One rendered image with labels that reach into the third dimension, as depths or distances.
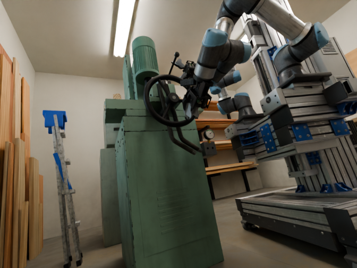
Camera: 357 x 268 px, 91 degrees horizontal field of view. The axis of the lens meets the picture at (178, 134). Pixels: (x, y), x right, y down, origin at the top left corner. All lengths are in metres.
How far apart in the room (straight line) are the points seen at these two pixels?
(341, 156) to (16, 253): 2.34
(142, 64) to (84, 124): 2.41
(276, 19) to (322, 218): 0.88
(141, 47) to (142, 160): 0.83
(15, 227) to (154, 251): 1.34
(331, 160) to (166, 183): 0.95
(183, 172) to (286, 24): 0.88
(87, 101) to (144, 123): 2.82
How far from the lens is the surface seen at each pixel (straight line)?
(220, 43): 0.64
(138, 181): 0.91
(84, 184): 3.32
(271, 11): 1.06
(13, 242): 2.04
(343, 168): 1.39
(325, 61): 1.61
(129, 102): 1.02
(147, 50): 1.39
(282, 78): 1.17
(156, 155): 0.95
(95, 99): 3.77
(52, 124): 1.72
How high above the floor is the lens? 0.40
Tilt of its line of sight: 16 degrees up
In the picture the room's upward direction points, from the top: 10 degrees counter-clockwise
